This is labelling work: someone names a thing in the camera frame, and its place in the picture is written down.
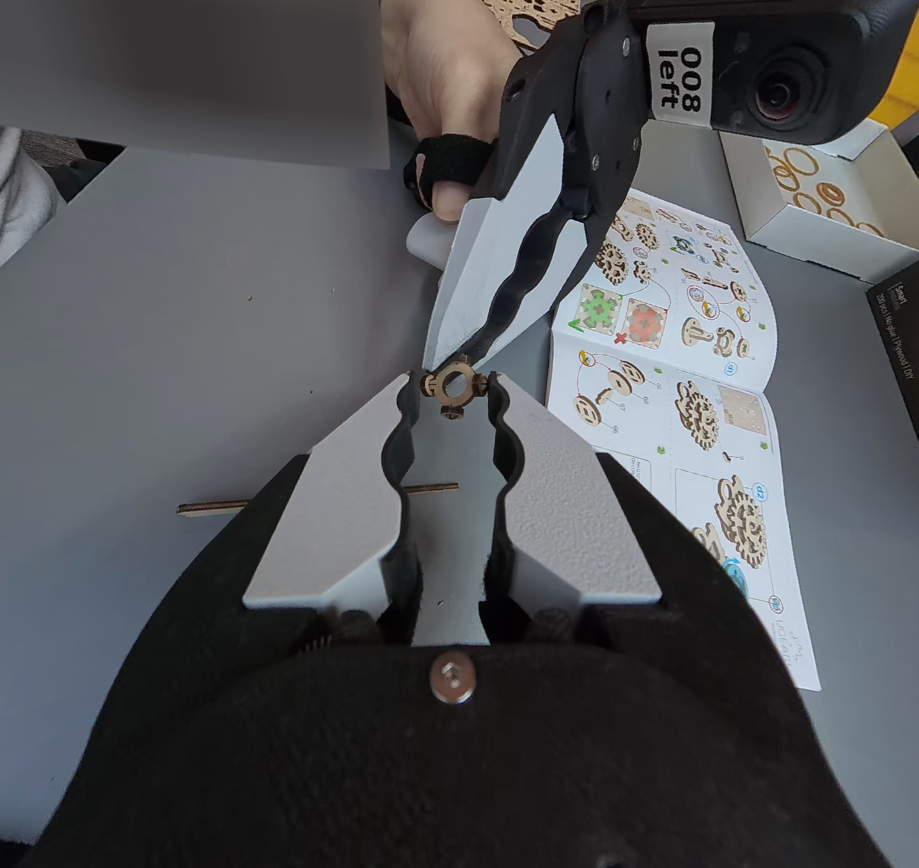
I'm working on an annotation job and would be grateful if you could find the printed assembly instruction booklet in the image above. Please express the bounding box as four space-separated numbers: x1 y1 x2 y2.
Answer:
544 188 823 694

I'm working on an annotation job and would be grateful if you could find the small wooden ring part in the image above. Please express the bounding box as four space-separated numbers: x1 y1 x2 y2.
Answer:
419 353 492 422

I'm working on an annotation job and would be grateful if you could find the dark model kit box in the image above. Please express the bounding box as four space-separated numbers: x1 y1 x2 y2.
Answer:
864 259 919 440

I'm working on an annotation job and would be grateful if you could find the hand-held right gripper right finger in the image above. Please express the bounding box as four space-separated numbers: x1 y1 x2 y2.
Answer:
485 371 664 626

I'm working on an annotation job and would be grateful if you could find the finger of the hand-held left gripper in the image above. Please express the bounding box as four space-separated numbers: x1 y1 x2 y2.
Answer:
422 114 575 373
467 209 605 372

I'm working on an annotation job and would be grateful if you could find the person in white shirt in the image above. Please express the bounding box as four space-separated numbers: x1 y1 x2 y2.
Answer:
0 126 67 267

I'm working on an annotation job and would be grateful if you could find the thin wooden stick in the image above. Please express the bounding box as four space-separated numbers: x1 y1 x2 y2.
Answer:
177 482 461 522

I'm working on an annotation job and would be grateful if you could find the grey desk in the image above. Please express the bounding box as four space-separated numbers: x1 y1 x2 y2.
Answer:
0 0 919 868

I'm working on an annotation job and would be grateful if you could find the heap of wooden rings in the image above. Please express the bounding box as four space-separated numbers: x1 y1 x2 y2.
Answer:
763 144 889 238

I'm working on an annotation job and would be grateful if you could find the person's left hand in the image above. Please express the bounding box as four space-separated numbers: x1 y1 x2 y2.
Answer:
379 0 525 224

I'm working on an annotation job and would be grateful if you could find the white cardboard box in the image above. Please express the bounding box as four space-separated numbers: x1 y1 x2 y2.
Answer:
719 117 919 285

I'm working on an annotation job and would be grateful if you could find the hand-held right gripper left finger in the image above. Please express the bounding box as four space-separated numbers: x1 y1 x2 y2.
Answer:
243 371 423 625

